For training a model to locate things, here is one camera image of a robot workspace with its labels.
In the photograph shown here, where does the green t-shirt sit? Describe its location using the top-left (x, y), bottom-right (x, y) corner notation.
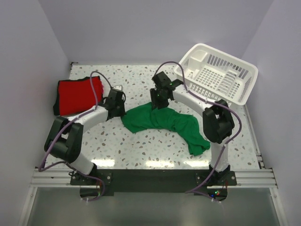
top-left (121, 102), bottom-right (211, 156)

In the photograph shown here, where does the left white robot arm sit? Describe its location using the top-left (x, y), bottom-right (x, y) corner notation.
top-left (42, 85), bottom-right (126, 185)

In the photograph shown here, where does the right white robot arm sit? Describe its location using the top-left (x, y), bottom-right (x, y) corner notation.
top-left (150, 72), bottom-right (235, 185)

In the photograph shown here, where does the red folded t-shirt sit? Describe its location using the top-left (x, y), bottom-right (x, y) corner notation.
top-left (57, 76), bottom-right (103, 116)

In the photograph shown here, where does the white plastic basket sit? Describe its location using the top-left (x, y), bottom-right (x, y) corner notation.
top-left (179, 43), bottom-right (258, 105)

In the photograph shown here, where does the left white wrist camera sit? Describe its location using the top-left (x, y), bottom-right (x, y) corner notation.
top-left (113, 85), bottom-right (123, 91)

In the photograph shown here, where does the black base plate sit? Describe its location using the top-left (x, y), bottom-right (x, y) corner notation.
top-left (69, 169), bottom-right (237, 201)

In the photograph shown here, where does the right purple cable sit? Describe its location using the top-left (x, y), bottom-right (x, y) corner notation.
top-left (156, 60), bottom-right (243, 202)

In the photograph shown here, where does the purple cable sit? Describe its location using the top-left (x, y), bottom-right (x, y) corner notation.
top-left (38, 71), bottom-right (118, 202)
top-left (156, 60), bottom-right (243, 202)

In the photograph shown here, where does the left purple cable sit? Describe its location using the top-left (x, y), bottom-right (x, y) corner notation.
top-left (38, 71), bottom-right (118, 202)

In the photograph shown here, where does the aluminium frame rail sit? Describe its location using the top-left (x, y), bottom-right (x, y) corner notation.
top-left (30, 169), bottom-right (278, 188)

